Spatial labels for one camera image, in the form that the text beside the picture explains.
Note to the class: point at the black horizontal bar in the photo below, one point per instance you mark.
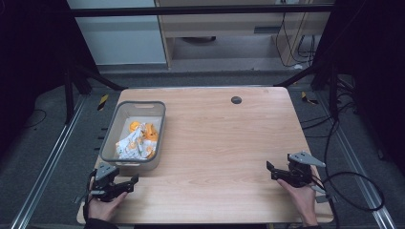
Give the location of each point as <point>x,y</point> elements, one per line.
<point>191,11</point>

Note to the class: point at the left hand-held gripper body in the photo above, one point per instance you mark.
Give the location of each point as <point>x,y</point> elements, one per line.
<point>105,186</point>

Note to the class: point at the black metal stand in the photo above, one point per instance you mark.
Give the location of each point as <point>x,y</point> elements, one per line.
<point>332,92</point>
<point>69,95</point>

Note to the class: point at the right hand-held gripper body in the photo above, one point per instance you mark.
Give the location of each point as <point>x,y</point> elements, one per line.
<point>297,173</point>

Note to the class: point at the grey table grommet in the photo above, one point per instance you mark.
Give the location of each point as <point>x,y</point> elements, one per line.
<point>236,100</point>

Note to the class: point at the white cabinet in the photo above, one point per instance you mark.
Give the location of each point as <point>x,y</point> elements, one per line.
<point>121,38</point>

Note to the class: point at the light wooden desk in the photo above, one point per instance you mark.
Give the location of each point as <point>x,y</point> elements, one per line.
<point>223,25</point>

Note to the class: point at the person's right hand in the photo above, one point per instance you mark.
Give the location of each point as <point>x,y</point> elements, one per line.
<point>302,200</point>

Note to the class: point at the yellow black striped tape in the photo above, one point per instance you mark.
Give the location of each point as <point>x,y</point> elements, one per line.
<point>102,102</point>
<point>307,98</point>

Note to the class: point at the black curtain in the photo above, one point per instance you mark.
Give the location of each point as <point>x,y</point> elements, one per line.
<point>31,47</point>
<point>375,63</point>

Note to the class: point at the grey plastic basket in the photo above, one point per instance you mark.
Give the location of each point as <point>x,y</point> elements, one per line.
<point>157,127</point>

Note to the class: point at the metal floor rail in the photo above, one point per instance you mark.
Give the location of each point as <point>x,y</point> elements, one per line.
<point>356,162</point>
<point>47,165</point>

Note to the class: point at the white patterned cloth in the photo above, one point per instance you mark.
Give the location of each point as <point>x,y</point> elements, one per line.
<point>135,146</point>

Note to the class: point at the person's left hand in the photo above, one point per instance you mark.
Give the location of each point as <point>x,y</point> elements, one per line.
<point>103,208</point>

